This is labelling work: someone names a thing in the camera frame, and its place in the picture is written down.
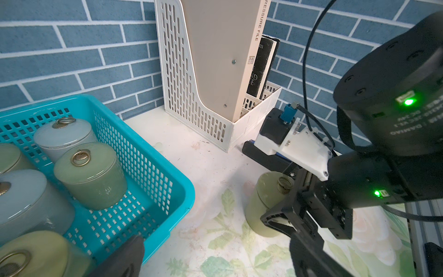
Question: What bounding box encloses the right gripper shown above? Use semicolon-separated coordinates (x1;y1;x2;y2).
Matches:
261;169;353;277

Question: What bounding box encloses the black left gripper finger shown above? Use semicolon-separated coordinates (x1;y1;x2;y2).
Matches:
88;235;145;277

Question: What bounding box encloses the light olive tea canister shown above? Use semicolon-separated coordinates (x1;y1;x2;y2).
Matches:
245;172;294;238

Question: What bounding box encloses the yellow green tea canister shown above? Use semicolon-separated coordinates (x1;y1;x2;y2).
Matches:
1;231;96;277

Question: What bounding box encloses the grey blue tea canister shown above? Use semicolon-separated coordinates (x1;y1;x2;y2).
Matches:
1;169;75;245

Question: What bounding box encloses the olive green tea canister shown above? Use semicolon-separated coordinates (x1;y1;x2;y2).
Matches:
0;143;36;174

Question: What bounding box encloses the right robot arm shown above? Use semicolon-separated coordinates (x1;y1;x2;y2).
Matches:
255;11;443;277

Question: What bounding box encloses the teal plastic basket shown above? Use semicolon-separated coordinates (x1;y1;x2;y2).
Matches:
1;95;195;263

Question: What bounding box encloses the floral table mat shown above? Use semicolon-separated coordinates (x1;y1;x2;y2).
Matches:
141;166;415;277

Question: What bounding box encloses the white perforated file holder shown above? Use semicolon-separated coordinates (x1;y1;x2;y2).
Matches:
155;1;281;151

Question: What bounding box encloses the black book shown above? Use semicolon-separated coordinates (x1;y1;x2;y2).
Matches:
247;35;280;99

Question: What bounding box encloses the beige pressure file folder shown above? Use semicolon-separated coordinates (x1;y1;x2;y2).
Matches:
182;0;271;122

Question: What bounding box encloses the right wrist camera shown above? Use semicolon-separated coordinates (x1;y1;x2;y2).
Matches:
254;102;333;181

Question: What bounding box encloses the black camera cable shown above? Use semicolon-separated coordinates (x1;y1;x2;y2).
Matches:
302;0;338;150

